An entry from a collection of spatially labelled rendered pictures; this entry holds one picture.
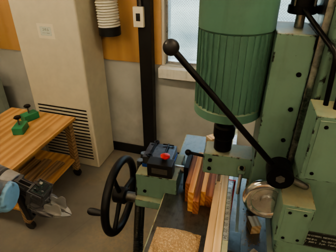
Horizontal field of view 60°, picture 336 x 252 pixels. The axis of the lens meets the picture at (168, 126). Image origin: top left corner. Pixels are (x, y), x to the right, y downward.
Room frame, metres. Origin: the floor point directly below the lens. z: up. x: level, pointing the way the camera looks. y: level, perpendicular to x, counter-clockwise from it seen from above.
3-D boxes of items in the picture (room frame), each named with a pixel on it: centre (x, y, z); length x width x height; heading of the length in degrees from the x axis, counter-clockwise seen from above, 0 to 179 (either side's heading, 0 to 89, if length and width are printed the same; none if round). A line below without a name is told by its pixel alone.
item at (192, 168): (0.74, -0.08, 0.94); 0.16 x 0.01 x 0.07; 166
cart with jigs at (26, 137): (1.66, 1.05, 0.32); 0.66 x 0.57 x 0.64; 163
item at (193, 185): (0.72, -0.09, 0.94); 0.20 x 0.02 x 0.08; 166
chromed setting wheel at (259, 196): (0.55, -0.25, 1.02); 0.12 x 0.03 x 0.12; 76
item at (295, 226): (0.50, -0.30, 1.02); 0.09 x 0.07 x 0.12; 166
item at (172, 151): (0.77, 0.03, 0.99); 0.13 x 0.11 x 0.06; 166
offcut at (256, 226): (0.64, -0.27, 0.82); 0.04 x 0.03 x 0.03; 5
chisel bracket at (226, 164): (0.70, -0.18, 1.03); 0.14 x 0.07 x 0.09; 76
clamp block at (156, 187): (0.77, 0.02, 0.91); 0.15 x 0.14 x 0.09; 166
